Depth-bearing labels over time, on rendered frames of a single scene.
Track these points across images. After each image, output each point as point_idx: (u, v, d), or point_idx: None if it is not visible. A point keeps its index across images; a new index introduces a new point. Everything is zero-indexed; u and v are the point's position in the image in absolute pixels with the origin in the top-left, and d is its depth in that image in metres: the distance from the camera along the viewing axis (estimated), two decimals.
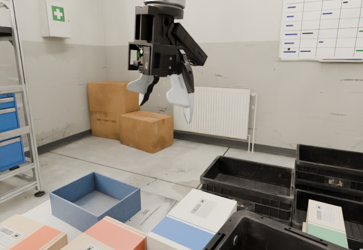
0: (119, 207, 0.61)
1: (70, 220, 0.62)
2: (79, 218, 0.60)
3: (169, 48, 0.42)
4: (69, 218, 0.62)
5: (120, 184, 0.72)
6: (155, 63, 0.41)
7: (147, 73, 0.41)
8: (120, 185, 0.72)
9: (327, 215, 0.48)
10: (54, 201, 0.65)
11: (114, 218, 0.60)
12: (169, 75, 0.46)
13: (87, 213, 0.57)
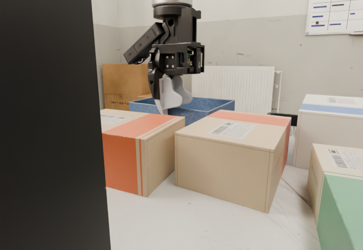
0: None
1: None
2: None
3: None
4: None
5: (204, 102, 0.61)
6: (194, 62, 0.47)
7: (200, 72, 0.46)
8: (204, 103, 0.61)
9: None
10: (136, 111, 0.53)
11: None
12: (170, 73, 0.48)
13: (190, 112, 0.46)
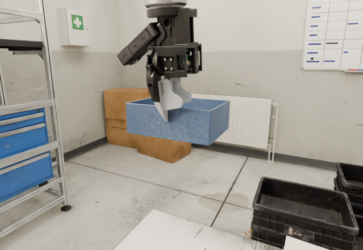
0: (220, 111, 0.51)
1: (160, 129, 0.51)
2: (176, 122, 0.49)
3: None
4: (158, 128, 0.51)
5: (199, 103, 0.62)
6: (192, 61, 0.46)
7: (198, 71, 0.46)
8: (199, 103, 0.62)
9: None
10: (134, 112, 0.53)
11: (217, 123, 0.50)
12: None
13: (192, 112, 0.47)
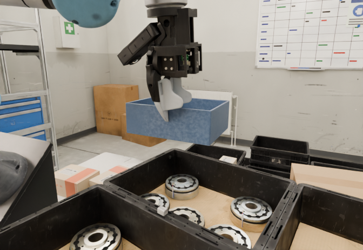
0: (220, 111, 0.51)
1: (160, 129, 0.51)
2: (176, 122, 0.49)
3: None
4: (158, 128, 0.51)
5: (199, 103, 0.62)
6: (192, 61, 0.46)
7: (198, 71, 0.46)
8: (199, 103, 0.62)
9: (227, 160, 0.98)
10: (134, 112, 0.53)
11: (217, 123, 0.50)
12: None
13: (192, 112, 0.47)
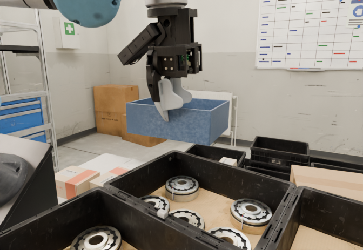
0: (220, 111, 0.51)
1: (160, 129, 0.51)
2: (176, 122, 0.49)
3: None
4: (158, 128, 0.51)
5: (199, 103, 0.62)
6: (192, 61, 0.46)
7: (199, 71, 0.46)
8: (199, 103, 0.62)
9: (227, 162, 0.99)
10: (134, 112, 0.53)
11: (217, 123, 0.50)
12: None
13: (192, 112, 0.47)
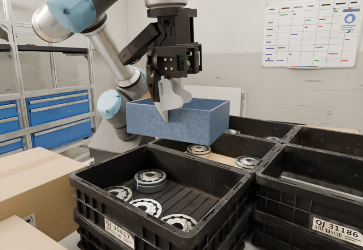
0: (220, 111, 0.51)
1: (160, 129, 0.51)
2: (176, 122, 0.49)
3: None
4: (158, 128, 0.51)
5: (199, 102, 0.61)
6: (192, 61, 0.46)
7: (198, 71, 0.46)
8: (199, 103, 0.62)
9: None
10: (134, 112, 0.53)
11: (217, 123, 0.50)
12: None
13: (192, 112, 0.47)
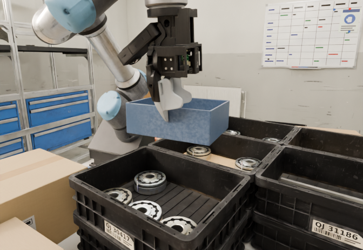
0: (220, 111, 0.51)
1: (160, 129, 0.51)
2: (176, 122, 0.49)
3: None
4: (158, 128, 0.51)
5: (199, 103, 0.62)
6: (192, 61, 0.46)
7: (199, 71, 0.46)
8: (199, 103, 0.62)
9: None
10: (134, 112, 0.53)
11: (217, 123, 0.50)
12: None
13: (192, 112, 0.47)
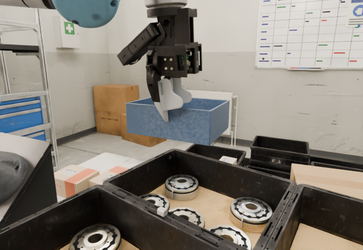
0: (220, 111, 0.51)
1: (160, 129, 0.51)
2: (176, 122, 0.49)
3: None
4: (158, 128, 0.51)
5: (199, 102, 0.62)
6: (192, 61, 0.46)
7: (198, 71, 0.46)
8: (199, 103, 0.62)
9: (227, 161, 0.98)
10: (134, 112, 0.53)
11: (217, 123, 0.50)
12: None
13: (192, 112, 0.47)
